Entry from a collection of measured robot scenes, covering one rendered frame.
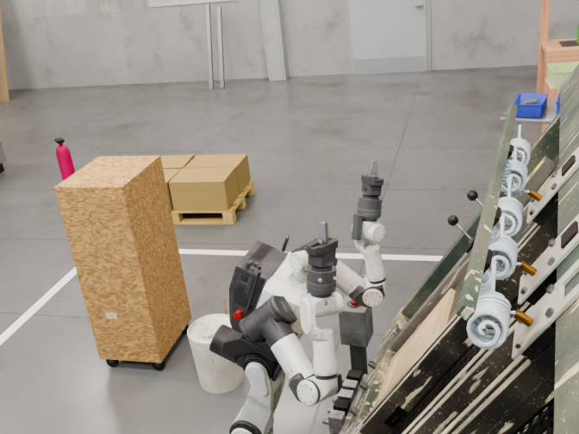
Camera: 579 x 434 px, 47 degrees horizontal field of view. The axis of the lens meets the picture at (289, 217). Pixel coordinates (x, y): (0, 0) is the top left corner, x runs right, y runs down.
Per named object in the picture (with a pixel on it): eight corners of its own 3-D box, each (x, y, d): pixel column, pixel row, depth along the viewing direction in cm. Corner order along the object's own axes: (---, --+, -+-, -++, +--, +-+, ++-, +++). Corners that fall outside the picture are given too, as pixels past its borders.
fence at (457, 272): (401, 345, 265) (392, 340, 265) (555, 162, 214) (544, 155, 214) (398, 353, 261) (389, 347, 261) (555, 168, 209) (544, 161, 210)
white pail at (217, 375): (208, 360, 418) (196, 296, 399) (253, 363, 410) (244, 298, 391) (189, 393, 390) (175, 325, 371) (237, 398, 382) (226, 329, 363)
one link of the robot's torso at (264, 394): (225, 446, 268) (238, 359, 245) (242, 417, 283) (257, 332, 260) (259, 461, 265) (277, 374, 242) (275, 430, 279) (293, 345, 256)
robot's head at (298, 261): (284, 269, 227) (291, 248, 223) (306, 263, 234) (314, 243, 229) (296, 281, 224) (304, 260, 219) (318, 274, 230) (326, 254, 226)
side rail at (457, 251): (425, 319, 285) (403, 306, 286) (600, 112, 226) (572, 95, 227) (422, 327, 280) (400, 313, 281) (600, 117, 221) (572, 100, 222)
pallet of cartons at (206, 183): (262, 192, 667) (257, 152, 650) (228, 230, 593) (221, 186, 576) (156, 189, 706) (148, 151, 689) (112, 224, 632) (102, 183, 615)
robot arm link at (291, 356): (298, 417, 201) (261, 353, 209) (325, 403, 211) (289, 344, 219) (320, 399, 195) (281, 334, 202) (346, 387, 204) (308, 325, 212)
